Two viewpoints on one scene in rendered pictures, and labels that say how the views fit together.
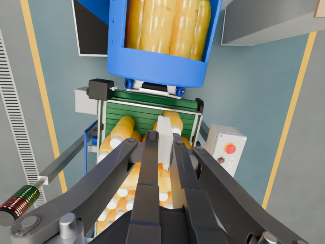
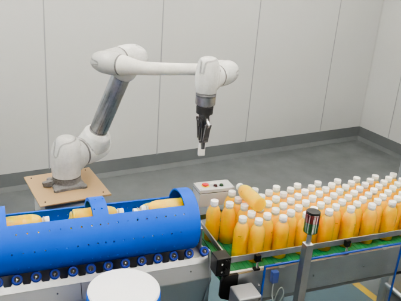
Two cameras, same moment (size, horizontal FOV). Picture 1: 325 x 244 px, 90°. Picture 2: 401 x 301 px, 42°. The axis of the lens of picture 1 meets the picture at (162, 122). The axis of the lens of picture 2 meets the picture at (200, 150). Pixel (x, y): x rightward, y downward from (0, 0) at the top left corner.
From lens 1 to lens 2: 2.29 m
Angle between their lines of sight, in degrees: 59
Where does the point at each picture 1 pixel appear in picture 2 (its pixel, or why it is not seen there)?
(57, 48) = not seen: outside the picture
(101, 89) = (218, 253)
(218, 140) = (204, 189)
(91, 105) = (246, 286)
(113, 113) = (237, 265)
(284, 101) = not seen: hidden behind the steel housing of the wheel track
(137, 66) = (188, 196)
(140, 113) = not seen: hidden behind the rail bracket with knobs
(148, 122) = (227, 247)
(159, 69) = (185, 190)
